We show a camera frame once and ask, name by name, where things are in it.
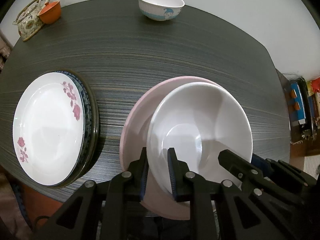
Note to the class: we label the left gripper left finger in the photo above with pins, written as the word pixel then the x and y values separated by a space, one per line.
pixel 101 206

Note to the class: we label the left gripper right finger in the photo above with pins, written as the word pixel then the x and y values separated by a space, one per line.
pixel 215 207

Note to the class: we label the pink bowl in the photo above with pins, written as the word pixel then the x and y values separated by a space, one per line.
pixel 133 139

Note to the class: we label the white Rabbit bowl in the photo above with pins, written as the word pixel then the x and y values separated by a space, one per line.
pixel 198 120

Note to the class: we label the white plate pink flowers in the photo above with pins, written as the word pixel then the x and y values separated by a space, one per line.
pixel 49 128

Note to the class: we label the large blue floral plate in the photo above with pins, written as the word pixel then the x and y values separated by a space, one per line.
pixel 90 129

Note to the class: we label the white bowl blue print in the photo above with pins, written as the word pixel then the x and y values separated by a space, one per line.
pixel 161 10

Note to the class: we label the blue box orange labels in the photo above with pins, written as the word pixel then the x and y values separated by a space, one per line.
pixel 296 101

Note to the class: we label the dark side shelf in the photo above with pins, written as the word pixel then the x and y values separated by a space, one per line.
pixel 309 132

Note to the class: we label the beige patterned curtain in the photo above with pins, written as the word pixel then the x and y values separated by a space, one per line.
pixel 5 50

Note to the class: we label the floral ceramic teapot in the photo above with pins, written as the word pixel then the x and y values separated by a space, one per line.
pixel 28 21

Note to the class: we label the orange lidded teacup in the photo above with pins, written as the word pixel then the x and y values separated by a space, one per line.
pixel 51 12

